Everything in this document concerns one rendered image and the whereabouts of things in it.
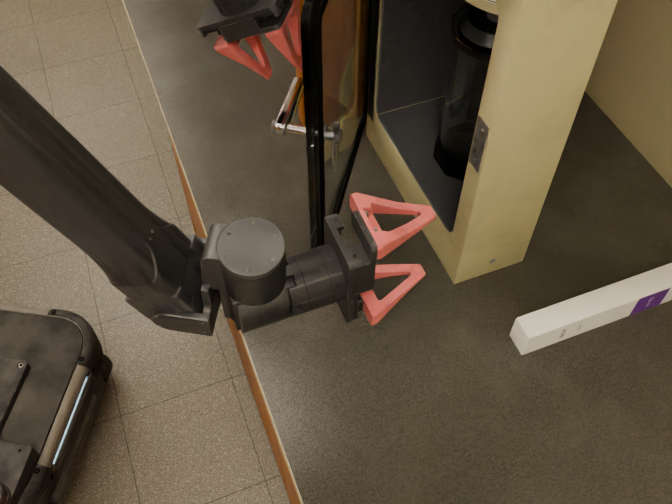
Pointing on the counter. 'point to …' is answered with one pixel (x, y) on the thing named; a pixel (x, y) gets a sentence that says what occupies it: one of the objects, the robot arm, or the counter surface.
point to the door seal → (322, 109)
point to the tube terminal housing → (511, 131)
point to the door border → (317, 117)
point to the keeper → (478, 144)
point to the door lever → (290, 111)
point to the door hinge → (373, 56)
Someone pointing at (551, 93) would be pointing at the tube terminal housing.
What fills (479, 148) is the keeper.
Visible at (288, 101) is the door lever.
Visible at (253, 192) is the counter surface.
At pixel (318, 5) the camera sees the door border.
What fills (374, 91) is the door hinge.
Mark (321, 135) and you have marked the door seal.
